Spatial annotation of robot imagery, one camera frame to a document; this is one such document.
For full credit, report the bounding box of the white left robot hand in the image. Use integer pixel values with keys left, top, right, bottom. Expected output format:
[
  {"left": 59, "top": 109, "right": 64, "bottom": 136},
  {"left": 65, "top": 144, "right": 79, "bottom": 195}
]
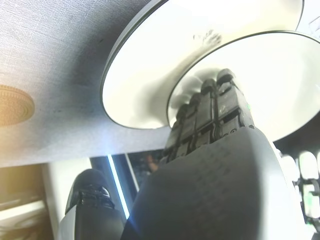
[{"left": 58, "top": 67, "right": 304, "bottom": 240}]

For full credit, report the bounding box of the white column with light strip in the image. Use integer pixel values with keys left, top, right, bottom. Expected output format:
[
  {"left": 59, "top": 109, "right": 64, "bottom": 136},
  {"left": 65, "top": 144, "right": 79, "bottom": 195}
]
[{"left": 88, "top": 152, "right": 141, "bottom": 203}]

